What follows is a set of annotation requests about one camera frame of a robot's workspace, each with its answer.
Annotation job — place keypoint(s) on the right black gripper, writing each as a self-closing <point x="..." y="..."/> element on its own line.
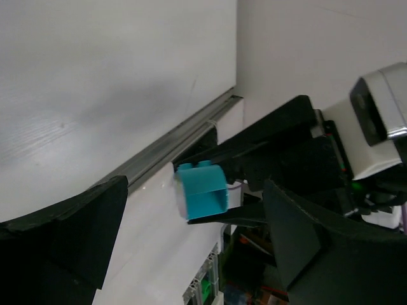
<point x="295" y="149"/>

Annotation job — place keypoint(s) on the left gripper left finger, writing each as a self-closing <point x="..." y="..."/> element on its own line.
<point x="60" y="254"/>

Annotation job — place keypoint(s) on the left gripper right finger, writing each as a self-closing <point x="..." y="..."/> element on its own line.
<point x="324" y="258"/>

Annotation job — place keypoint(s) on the teal rounded lego brick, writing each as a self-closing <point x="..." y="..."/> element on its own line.
<point x="205" y="189"/>

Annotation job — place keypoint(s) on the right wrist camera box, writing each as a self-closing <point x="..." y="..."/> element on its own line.
<point x="371" y="121"/>

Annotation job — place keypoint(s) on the aluminium rail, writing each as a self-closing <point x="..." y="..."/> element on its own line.
<point x="141" y="167"/>

